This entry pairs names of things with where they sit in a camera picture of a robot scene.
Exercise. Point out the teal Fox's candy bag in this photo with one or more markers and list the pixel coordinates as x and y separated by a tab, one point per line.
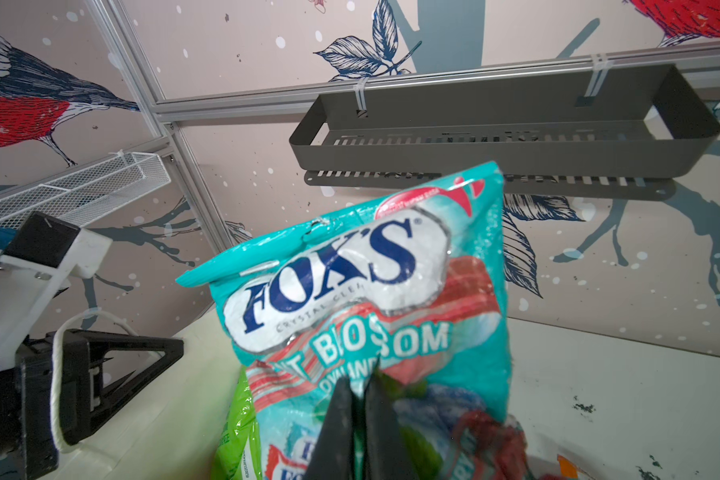
410	287

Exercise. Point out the black hanging metal shelf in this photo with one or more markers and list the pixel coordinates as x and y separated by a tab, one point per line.
624	133

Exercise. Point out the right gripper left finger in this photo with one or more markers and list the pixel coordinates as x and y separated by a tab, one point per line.
333	455

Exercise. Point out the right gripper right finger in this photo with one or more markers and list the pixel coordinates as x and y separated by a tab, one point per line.
386	455

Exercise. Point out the white wire mesh basket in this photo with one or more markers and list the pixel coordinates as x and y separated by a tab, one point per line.
87	193

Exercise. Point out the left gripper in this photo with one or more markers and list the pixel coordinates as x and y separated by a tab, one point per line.
101	373

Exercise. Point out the orange Fox's candy bag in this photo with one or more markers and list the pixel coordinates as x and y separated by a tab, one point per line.
559	469

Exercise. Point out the green snack packet in bag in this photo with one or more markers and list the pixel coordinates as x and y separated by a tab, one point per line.
238	454

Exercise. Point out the beige paper bag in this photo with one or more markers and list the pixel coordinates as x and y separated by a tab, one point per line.
172	428

